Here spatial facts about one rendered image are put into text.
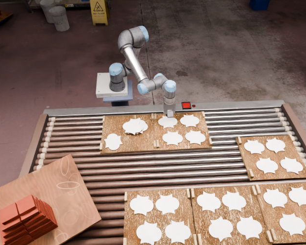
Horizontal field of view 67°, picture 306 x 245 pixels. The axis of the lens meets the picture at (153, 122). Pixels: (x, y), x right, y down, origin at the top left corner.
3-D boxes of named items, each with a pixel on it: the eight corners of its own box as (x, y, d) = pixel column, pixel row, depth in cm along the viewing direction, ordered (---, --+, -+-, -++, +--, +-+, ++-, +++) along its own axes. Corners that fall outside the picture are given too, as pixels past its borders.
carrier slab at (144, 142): (103, 117, 192) (103, 116, 191) (153, 115, 193) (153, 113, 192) (100, 154, 169) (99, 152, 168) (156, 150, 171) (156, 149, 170)
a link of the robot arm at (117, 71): (107, 76, 210) (106, 64, 200) (121, 71, 215) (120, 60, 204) (113, 84, 204) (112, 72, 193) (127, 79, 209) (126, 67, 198)
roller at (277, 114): (49, 124, 193) (47, 120, 190) (280, 114, 199) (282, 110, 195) (48, 129, 190) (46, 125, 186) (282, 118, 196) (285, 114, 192)
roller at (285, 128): (45, 139, 184) (42, 135, 180) (287, 128, 190) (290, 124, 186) (43, 144, 181) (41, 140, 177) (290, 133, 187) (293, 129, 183)
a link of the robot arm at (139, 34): (118, 69, 213) (126, 25, 164) (133, 64, 219) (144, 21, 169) (124, 79, 211) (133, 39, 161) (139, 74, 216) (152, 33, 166)
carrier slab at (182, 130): (153, 115, 193) (153, 113, 192) (202, 113, 195) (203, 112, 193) (156, 151, 171) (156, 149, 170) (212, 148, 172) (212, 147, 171)
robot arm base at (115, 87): (109, 81, 221) (108, 73, 213) (125, 80, 223) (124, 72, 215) (109, 92, 212) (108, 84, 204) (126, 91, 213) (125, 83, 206)
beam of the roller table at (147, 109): (46, 113, 204) (44, 109, 199) (280, 104, 210) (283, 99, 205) (44, 121, 198) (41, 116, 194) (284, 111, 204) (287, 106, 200)
